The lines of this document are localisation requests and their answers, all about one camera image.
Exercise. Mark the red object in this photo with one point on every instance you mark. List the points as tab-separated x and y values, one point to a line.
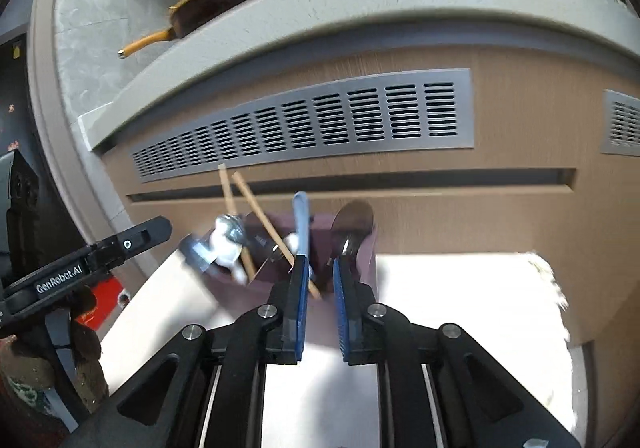
107	290

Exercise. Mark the white ball-topped utensil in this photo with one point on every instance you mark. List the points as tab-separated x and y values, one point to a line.
225	252

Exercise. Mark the long grey vent grille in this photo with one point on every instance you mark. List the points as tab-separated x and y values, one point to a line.
465	108

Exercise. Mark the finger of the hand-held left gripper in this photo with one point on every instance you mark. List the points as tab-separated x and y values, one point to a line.
135	238

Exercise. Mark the wooden panel cabinet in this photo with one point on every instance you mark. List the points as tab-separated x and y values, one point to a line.
525	228

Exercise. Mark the large dark spoon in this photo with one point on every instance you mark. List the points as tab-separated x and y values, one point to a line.
355	220

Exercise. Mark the wooden chopstick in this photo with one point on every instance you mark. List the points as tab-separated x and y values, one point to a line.
255	213
227	193

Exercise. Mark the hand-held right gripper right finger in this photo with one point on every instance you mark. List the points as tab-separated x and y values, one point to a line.
339	308

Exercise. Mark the small grey vent grille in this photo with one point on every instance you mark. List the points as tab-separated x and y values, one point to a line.
607	128

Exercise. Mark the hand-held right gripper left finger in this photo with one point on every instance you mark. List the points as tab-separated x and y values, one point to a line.
299	308

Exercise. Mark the blue plastic spoon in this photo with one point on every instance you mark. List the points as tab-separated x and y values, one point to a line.
300	223

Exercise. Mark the grey stone windowsill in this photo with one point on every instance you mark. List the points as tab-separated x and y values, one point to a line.
90	28

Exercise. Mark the white fringed cloth mat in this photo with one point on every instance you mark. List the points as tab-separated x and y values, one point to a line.
475	303

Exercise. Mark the light blue plastic utensil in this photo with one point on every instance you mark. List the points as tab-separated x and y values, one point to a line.
197	250

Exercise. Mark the shiny metal spoon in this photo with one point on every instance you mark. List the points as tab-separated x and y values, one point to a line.
231	224

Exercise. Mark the person's left hand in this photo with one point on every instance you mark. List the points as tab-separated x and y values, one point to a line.
87	343

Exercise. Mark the purple plastic utensil holder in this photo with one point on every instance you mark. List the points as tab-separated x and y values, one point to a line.
270	280

